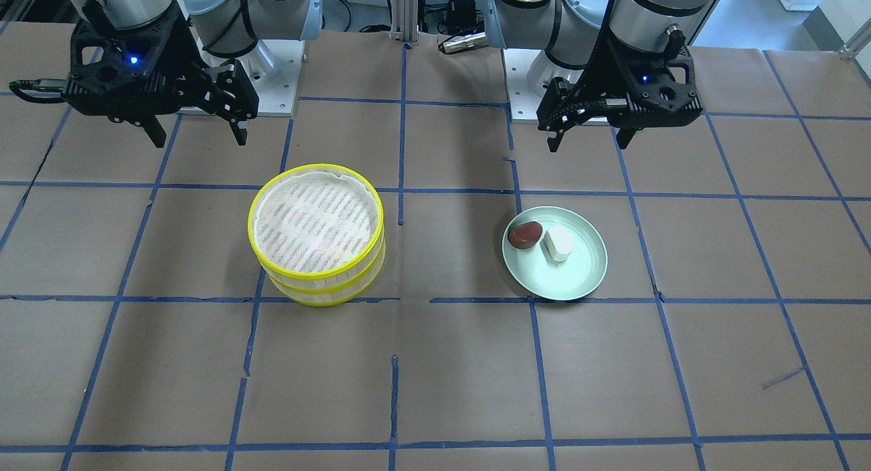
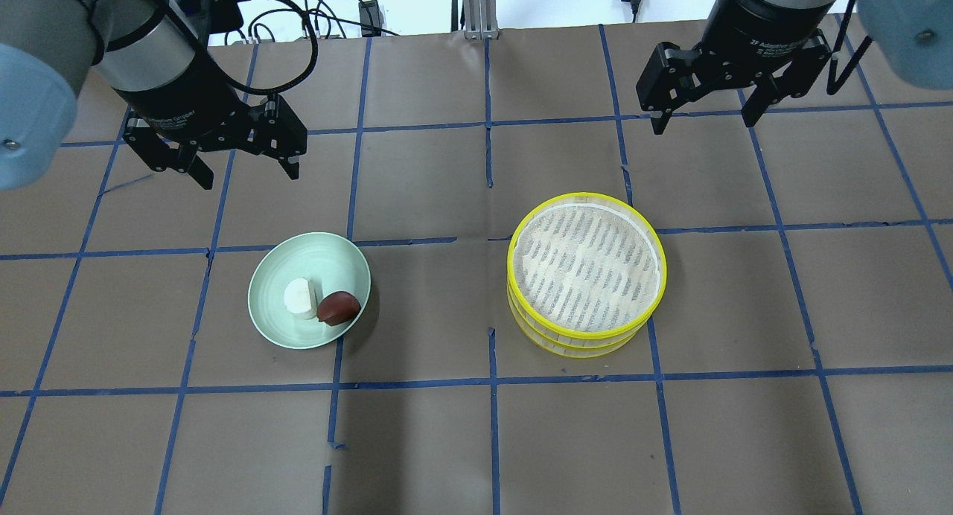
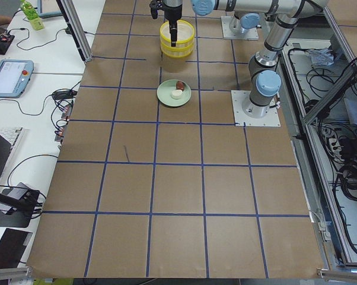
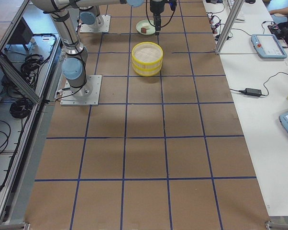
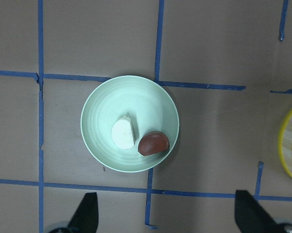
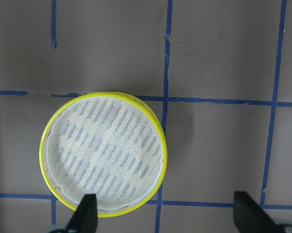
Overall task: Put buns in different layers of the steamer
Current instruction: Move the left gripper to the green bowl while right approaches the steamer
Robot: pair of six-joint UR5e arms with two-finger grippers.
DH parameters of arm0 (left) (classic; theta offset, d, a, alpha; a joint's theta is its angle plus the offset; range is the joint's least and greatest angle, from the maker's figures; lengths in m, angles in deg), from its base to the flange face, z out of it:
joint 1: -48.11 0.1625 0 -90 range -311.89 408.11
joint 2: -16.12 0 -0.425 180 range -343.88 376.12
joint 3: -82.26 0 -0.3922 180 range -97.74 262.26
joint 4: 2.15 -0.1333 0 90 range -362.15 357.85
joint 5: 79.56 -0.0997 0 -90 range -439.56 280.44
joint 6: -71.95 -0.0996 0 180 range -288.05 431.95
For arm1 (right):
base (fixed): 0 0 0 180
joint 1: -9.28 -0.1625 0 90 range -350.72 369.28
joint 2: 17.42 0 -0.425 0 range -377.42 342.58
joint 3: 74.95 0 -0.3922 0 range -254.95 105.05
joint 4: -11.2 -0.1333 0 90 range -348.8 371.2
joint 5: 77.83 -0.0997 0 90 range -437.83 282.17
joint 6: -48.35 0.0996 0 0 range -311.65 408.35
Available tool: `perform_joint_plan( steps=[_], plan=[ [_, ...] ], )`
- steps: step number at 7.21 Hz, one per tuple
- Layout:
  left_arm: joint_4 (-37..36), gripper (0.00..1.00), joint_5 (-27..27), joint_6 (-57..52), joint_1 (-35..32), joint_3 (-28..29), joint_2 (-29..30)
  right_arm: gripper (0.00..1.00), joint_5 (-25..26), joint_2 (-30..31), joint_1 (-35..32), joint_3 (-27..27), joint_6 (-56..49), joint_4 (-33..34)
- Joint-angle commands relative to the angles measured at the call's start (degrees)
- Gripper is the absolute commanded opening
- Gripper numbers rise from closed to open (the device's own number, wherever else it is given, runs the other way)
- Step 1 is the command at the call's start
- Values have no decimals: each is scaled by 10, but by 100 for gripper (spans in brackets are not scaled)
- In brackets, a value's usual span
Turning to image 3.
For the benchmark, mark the brown bun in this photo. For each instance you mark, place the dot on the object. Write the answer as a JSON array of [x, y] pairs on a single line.
[[180, 85]]

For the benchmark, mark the crumpled white cloth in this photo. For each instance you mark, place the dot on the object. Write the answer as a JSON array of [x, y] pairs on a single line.
[[321, 56]]

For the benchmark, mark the white rear base plate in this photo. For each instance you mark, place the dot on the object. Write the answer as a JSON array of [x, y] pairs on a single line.
[[226, 26]]

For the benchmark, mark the white bun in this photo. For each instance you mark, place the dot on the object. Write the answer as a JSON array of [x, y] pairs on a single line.
[[176, 94]]

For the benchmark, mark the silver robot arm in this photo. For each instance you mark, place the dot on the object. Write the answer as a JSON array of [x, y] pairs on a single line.
[[265, 81], [246, 22]]

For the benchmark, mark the yellow steamer top layer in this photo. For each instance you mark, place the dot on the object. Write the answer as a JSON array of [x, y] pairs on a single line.
[[185, 34]]

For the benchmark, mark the white keyboard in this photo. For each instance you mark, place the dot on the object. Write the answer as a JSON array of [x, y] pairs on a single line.
[[14, 135]]

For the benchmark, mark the small red circuit board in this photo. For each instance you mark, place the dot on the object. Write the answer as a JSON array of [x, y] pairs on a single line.
[[6, 38]]

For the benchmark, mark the teach pendant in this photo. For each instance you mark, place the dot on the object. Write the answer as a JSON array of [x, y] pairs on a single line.
[[14, 77]]

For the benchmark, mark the black power adapter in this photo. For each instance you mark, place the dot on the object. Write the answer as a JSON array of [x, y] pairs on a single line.
[[64, 94]]

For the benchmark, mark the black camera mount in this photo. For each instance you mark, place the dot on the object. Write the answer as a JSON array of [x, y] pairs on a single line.
[[18, 205]]

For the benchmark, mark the green tea bottle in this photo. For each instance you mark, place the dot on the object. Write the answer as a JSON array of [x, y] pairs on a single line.
[[32, 15]]

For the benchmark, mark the white power strip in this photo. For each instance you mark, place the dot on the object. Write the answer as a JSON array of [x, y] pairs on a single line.
[[332, 143]]

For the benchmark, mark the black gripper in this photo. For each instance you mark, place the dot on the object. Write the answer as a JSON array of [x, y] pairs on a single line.
[[172, 13]]

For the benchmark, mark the aluminium frame post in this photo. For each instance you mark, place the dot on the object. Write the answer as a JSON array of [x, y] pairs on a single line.
[[74, 25]]

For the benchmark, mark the green plate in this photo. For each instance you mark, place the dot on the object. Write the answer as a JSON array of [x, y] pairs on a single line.
[[164, 94]]

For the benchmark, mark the aluminium diagonal strut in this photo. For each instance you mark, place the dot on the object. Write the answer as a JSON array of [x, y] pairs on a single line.
[[335, 92]]

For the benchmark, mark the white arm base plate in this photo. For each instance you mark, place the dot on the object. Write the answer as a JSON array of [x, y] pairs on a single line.
[[270, 117]]

